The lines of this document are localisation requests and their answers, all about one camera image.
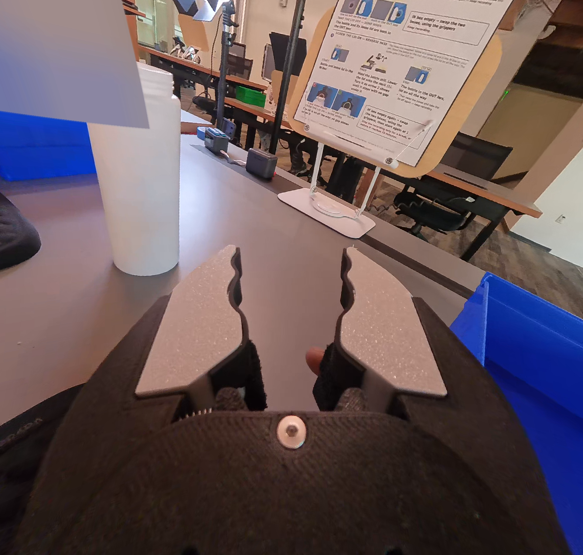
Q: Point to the black office chair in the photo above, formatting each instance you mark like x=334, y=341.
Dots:
x=432, y=213
x=478, y=159

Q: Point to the dark grey case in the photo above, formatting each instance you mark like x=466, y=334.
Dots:
x=262, y=165

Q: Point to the person's black trousers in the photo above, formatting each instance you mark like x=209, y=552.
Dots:
x=27, y=473

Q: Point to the cardboard box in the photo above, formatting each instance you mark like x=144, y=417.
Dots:
x=277, y=81

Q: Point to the white plastic bottle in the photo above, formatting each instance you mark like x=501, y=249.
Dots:
x=141, y=199

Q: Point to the blue plastic bin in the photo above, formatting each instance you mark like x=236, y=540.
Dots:
x=537, y=359
x=45, y=154

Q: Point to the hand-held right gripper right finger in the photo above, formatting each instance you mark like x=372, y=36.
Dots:
x=391, y=341

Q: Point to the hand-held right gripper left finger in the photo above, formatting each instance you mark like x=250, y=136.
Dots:
x=196, y=336

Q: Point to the grey charger case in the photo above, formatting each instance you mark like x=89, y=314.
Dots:
x=216, y=141

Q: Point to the printed instruction sheet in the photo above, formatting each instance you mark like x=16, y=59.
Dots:
x=387, y=63

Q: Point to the black light stand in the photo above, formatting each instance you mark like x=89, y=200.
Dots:
x=225, y=63

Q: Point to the black monitor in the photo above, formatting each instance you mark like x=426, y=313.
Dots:
x=278, y=54

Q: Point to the black tripod pole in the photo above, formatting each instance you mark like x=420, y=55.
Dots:
x=298, y=17

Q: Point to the green plastic bin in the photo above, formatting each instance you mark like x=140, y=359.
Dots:
x=250, y=97

